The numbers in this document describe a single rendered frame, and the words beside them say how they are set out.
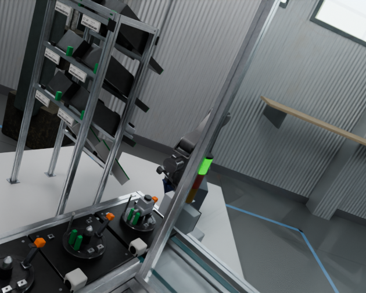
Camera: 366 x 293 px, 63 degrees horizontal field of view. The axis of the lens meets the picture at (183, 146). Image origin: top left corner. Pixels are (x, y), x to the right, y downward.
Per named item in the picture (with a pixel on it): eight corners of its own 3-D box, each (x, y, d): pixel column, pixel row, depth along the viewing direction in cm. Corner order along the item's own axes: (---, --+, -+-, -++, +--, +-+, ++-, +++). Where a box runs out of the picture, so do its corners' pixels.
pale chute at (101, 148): (107, 169, 140) (115, 163, 141) (121, 185, 132) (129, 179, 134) (79, 130, 119) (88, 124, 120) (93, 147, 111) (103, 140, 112)
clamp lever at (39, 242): (27, 260, 80) (42, 237, 80) (31, 265, 79) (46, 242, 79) (15, 261, 77) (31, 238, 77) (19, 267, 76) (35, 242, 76)
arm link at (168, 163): (185, 136, 118) (169, 140, 107) (201, 146, 115) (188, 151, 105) (174, 160, 122) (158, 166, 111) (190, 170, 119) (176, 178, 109)
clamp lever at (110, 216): (99, 231, 101) (111, 212, 100) (102, 235, 100) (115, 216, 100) (92, 231, 97) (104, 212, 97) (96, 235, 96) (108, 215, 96)
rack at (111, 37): (51, 171, 144) (97, 0, 116) (97, 217, 127) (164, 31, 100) (6, 179, 126) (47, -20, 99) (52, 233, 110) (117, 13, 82)
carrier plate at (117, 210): (136, 201, 133) (137, 197, 132) (175, 235, 122) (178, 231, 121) (93, 216, 113) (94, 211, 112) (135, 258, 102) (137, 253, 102)
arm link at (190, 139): (215, 111, 135) (216, 95, 126) (230, 119, 132) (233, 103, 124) (176, 155, 122) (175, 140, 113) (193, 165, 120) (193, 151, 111)
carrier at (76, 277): (90, 217, 112) (99, 190, 108) (132, 260, 101) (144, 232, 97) (26, 239, 92) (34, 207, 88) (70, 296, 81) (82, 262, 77)
